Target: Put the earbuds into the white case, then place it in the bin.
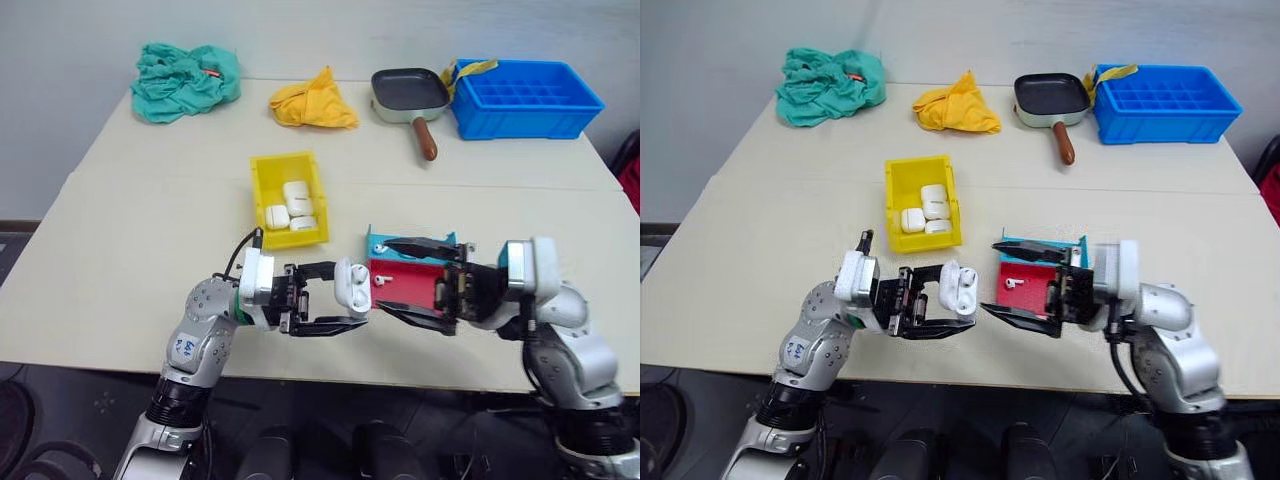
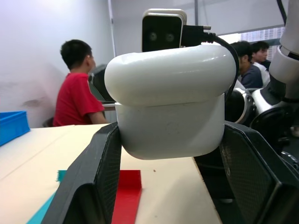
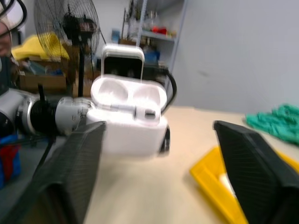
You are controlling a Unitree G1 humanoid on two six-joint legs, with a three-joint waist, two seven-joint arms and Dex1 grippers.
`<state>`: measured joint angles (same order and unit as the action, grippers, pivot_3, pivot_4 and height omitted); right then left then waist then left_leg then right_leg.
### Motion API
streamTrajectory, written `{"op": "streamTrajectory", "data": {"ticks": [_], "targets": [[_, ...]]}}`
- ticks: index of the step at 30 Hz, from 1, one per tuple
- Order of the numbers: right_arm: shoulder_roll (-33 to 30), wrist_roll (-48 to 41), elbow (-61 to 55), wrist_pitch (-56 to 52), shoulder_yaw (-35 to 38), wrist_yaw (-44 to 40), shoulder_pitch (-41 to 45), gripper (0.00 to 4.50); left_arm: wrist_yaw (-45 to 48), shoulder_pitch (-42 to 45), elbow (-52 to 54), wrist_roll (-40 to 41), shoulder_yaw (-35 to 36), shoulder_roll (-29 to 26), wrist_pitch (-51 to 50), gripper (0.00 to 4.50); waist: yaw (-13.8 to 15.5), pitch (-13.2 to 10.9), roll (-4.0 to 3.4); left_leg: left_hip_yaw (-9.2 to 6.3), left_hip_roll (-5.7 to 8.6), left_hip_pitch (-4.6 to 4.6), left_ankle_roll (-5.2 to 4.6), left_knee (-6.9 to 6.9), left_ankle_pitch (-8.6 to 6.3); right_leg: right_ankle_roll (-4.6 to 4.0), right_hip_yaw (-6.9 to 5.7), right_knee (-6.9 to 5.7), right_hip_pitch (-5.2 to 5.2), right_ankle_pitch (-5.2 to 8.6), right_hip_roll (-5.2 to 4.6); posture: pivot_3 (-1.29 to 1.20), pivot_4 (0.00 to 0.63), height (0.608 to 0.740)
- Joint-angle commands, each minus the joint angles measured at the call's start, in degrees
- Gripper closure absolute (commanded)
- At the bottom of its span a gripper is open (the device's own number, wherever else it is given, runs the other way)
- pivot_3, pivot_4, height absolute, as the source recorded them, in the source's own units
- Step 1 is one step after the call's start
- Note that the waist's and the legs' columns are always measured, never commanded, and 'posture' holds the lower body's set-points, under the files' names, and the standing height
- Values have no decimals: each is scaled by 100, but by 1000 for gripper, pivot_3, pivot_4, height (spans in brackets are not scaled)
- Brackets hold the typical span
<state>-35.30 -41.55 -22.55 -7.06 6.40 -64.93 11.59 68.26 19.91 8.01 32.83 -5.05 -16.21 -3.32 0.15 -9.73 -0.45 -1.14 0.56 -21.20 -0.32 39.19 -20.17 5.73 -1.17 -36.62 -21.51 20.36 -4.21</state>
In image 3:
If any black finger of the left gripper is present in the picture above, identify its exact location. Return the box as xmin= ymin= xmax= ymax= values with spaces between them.
xmin=160 ymin=126 xmax=171 ymax=155

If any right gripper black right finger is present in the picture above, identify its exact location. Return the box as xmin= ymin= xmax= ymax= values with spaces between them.
xmin=214 ymin=120 xmax=299 ymax=224

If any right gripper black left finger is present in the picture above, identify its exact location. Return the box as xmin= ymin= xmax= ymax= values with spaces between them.
xmin=0 ymin=120 xmax=107 ymax=224

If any white earbuds case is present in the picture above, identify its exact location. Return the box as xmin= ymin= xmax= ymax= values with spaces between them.
xmin=86 ymin=44 xmax=169 ymax=157

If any yellow plastic bin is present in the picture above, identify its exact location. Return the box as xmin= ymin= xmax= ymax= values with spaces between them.
xmin=189 ymin=146 xmax=299 ymax=224

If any white earbud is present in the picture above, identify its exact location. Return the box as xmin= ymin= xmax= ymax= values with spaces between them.
xmin=107 ymin=104 xmax=162 ymax=127

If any green knitted cloth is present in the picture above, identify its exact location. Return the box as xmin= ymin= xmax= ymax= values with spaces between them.
xmin=245 ymin=103 xmax=299 ymax=146

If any blue and red bag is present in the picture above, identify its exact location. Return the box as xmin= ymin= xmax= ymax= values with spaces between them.
xmin=0 ymin=136 xmax=22 ymax=189

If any brown cardboard box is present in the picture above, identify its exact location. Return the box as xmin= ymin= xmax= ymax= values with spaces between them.
xmin=18 ymin=60 xmax=69 ymax=94

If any blue metal shelf rack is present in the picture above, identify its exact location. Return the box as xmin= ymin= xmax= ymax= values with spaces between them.
xmin=136 ymin=0 xmax=188 ymax=73

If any red object on shelf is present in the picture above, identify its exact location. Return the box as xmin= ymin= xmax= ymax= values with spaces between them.
xmin=151 ymin=26 xmax=168 ymax=35

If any yellow cloth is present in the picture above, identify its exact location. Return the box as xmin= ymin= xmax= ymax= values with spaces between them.
xmin=11 ymin=33 xmax=71 ymax=62

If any black standing fan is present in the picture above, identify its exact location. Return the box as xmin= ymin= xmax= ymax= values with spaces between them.
xmin=34 ymin=0 xmax=101 ymax=98

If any person with white headset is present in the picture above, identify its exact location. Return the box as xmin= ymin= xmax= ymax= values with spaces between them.
xmin=0 ymin=0 xmax=28 ymax=94

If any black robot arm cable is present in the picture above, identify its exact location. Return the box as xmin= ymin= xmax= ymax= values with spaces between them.
xmin=160 ymin=66 xmax=178 ymax=109

